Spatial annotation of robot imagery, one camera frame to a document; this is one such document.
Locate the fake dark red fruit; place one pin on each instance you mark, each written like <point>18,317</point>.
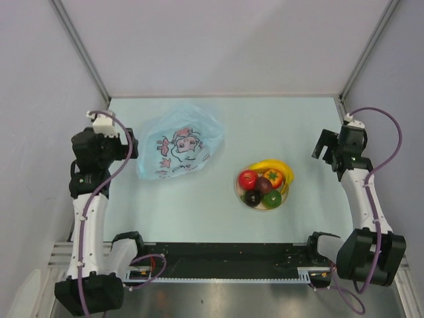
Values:
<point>263,185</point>

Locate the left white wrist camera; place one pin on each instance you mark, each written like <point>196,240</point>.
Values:
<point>103,122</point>

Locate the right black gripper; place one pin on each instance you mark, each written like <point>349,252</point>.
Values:
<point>328,138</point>

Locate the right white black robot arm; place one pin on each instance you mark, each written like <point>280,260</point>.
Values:
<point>372,253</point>

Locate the left aluminium corner post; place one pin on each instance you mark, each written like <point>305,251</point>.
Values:
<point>75,39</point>

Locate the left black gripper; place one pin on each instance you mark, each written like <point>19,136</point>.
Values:
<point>123,150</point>

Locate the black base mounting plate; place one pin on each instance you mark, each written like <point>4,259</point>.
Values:
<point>235,262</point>

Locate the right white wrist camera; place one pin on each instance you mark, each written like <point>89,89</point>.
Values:
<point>350,121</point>

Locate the round beige ceramic plate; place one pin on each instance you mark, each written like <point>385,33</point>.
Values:
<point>240,192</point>

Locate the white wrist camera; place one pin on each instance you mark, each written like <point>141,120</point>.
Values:
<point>103,122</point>
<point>350,121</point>

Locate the fake yellow banana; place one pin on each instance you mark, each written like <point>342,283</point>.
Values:
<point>262,166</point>

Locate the fake red strawberry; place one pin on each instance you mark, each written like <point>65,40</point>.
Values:
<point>247,179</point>

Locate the fake dark purple plum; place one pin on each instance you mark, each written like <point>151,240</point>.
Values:
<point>252,198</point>

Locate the fake orange persimmon fruit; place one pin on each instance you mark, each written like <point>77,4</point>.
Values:
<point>275,177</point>

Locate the aluminium corner post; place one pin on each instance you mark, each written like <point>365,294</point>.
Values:
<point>383,22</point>
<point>75,39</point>

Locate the light blue plastic bag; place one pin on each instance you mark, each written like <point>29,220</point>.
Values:
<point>180,141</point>

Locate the right aluminium corner post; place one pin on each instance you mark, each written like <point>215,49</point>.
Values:
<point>383,22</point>

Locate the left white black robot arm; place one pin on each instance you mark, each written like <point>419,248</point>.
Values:
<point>94,280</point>

